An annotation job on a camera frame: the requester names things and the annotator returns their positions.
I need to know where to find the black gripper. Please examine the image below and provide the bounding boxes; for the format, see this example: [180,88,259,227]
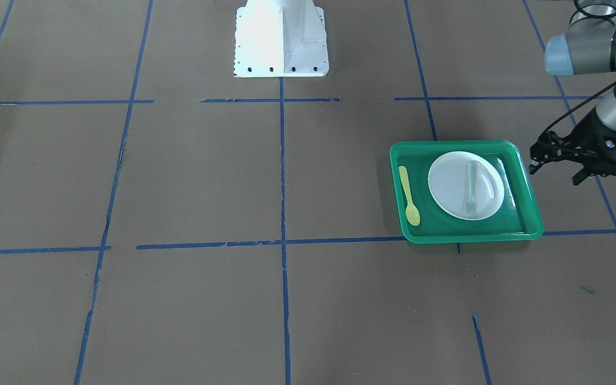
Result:
[528,111,616,186]

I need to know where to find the pale green plastic fork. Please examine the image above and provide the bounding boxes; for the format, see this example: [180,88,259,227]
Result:
[465,160,479,221]

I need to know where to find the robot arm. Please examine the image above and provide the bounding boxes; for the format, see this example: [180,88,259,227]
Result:
[529,1,616,185]

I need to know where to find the white round plate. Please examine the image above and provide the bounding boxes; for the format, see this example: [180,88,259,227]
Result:
[428,151,507,221]

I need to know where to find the green plastic tray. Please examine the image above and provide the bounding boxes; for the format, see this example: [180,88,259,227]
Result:
[389,141,544,244]

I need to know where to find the yellow plastic spoon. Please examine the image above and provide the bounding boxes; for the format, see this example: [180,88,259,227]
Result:
[398,165,421,226]

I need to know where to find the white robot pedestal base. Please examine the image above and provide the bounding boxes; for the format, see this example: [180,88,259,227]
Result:
[233,1,330,78]

